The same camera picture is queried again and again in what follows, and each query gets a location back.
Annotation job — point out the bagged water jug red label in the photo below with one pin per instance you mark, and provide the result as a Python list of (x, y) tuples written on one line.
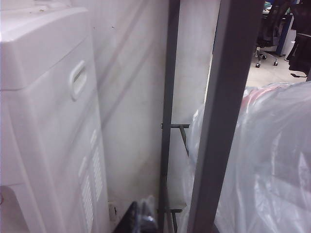
[(272, 157)]

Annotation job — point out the dark metal jug rack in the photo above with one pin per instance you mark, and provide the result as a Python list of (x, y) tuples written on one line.
[(218, 97)]

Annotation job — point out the office chair base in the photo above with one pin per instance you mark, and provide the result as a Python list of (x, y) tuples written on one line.
[(267, 36)]

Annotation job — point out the blue partition panel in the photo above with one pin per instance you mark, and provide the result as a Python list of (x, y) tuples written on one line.
[(283, 36)]

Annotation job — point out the white floor water dispenser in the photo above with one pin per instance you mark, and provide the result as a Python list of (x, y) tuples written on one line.
[(48, 121)]

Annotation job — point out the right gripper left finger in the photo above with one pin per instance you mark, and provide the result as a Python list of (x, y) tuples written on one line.
[(132, 221)]

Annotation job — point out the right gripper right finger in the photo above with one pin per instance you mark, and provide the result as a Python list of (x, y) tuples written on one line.
[(150, 218)]

